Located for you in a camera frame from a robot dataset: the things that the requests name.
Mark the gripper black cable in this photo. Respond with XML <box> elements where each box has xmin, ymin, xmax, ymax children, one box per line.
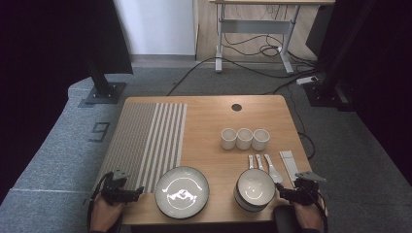
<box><xmin>302</xmin><ymin>183</ymin><xmax>328</xmax><ymax>233</ymax></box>
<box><xmin>86</xmin><ymin>171</ymin><xmax>113</xmax><ymax>232</ymax></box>

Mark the white ribbed cup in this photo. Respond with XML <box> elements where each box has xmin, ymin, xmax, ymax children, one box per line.
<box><xmin>221</xmin><ymin>127</ymin><xmax>238</xmax><ymax>150</ymax></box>
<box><xmin>252</xmin><ymin>128</ymin><xmax>271</xmax><ymax>152</ymax></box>
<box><xmin>235</xmin><ymin>127</ymin><xmax>255</xmax><ymax>150</ymax></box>

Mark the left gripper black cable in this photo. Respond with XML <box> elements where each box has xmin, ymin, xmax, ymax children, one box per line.
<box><xmin>86</xmin><ymin>171</ymin><xmax>113</xmax><ymax>232</ymax></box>

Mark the black padded object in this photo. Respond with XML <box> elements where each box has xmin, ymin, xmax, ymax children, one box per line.
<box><xmin>272</xmin><ymin>204</ymin><xmax>300</xmax><ymax>233</ymax></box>

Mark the white power strip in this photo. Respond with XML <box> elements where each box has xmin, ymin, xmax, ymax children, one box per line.
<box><xmin>295</xmin><ymin>75</ymin><xmax>320</xmax><ymax>85</ymax></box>

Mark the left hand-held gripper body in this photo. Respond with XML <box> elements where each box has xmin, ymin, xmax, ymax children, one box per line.
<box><xmin>99</xmin><ymin>168</ymin><xmax>137</xmax><ymax>206</ymax></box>

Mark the striped woven placemat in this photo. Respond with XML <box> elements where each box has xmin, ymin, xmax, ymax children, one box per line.
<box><xmin>91</xmin><ymin>102</ymin><xmax>189</xmax><ymax>194</ymax></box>

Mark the long black floor cable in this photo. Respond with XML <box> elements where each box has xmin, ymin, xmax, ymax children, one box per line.
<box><xmin>166</xmin><ymin>56</ymin><xmax>322</xmax><ymax>97</ymax></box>

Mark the black curtain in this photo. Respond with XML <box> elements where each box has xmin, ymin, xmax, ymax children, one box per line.
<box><xmin>0</xmin><ymin>0</ymin><xmax>134</xmax><ymax>205</ymax></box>
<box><xmin>305</xmin><ymin>0</ymin><xmax>412</xmax><ymax>187</ymax></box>

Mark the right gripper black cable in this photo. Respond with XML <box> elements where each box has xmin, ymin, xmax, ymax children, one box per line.
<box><xmin>302</xmin><ymin>183</ymin><xmax>328</xmax><ymax>233</ymax></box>

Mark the white-framed background desk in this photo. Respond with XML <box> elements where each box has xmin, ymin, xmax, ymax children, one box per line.
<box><xmin>208</xmin><ymin>0</ymin><xmax>336</xmax><ymax>75</ymax></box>

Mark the person's right hand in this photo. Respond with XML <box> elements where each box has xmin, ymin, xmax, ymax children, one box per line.
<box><xmin>293</xmin><ymin>197</ymin><xmax>325</xmax><ymax>231</ymax></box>

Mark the tangle of black cables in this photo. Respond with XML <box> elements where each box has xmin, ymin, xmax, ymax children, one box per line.
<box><xmin>223</xmin><ymin>32</ymin><xmax>320</xmax><ymax>79</ymax></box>

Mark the black metal stand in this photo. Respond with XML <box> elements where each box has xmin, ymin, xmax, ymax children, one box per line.
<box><xmin>77</xmin><ymin>59</ymin><xmax>128</xmax><ymax>108</ymax></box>
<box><xmin>302</xmin><ymin>0</ymin><xmax>378</xmax><ymax>113</ymax></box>

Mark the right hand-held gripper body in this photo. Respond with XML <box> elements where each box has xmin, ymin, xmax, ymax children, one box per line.
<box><xmin>291</xmin><ymin>171</ymin><xmax>327</xmax><ymax>206</ymax></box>

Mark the person's left hand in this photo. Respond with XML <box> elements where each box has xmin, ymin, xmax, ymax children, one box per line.
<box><xmin>89</xmin><ymin>195</ymin><xmax>125</xmax><ymax>233</ymax></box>

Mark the black cable beside table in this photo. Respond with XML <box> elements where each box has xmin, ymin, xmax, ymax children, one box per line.
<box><xmin>285</xmin><ymin>84</ymin><xmax>316</xmax><ymax>160</ymax></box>

